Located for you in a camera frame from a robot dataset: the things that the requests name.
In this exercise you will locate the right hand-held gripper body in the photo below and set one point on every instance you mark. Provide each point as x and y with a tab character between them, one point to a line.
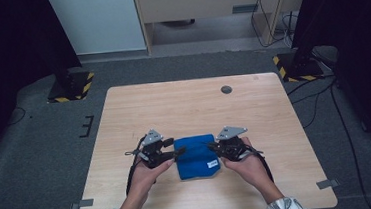
232	147

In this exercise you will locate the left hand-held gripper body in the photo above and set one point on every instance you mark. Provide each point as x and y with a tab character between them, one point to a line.
153	152

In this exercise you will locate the blue cloth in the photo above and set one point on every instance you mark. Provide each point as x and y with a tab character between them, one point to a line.
194	157

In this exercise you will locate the person's right hand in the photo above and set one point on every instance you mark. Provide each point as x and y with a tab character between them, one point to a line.
250	169

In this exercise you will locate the person's left hand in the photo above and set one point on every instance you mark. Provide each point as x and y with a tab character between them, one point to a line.
144	179

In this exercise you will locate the grey round table grommet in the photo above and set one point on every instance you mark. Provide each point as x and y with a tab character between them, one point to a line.
226	89

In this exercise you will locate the grey tape piece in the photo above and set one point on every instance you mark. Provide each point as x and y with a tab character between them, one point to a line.
327	184
84	203

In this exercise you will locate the black stand with striped base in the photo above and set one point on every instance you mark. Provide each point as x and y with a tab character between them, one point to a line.
299	68
71	86

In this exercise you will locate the dark round object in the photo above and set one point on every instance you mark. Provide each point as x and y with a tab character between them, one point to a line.
177	23

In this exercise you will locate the white panel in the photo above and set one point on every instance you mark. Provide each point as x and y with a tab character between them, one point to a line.
100	21

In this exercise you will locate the grey vent plate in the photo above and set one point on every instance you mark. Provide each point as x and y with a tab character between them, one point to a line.
244	9

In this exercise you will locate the light wooden desk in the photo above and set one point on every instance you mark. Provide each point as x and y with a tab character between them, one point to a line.
199	3

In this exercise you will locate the black curtain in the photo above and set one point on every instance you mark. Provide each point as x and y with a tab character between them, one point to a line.
8	48
362	37

